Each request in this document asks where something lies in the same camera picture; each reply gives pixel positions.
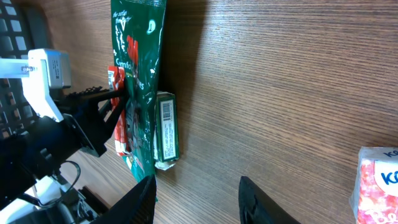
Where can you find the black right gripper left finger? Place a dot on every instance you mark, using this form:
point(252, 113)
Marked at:
point(136, 207)

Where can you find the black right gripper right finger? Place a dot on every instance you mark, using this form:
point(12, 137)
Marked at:
point(255, 206)

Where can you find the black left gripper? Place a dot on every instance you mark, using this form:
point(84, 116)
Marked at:
point(46, 144)

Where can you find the green 3M gloves pack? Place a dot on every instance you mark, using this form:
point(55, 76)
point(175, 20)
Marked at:
point(137, 35)

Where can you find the red tissue packet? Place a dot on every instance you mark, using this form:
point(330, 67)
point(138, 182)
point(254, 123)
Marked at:
point(374, 198)

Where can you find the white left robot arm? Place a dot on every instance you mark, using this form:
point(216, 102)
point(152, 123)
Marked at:
point(86, 112)

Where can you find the small green box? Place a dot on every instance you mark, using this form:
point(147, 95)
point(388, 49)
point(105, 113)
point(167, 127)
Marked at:
point(166, 144)

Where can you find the grey plastic basket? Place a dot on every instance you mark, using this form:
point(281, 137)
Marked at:
point(23, 28)

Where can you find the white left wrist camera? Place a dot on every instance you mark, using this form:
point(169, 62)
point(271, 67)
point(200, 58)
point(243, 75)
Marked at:
point(41, 71)

